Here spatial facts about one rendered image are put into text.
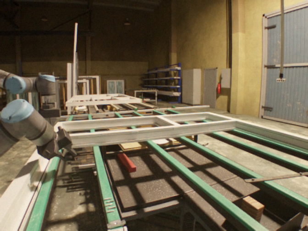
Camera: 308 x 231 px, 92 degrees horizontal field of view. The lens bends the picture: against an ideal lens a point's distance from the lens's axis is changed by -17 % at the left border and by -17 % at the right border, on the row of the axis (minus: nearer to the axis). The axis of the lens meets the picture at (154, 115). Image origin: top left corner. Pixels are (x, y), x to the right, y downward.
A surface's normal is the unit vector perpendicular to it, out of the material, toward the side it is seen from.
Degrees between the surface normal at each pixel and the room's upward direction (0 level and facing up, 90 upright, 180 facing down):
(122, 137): 90
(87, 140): 90
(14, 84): 92
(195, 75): 90
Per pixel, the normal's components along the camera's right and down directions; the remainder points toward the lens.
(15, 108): -0.07, -0.63
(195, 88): 0.37, 0.16
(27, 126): 0.73, 0.49
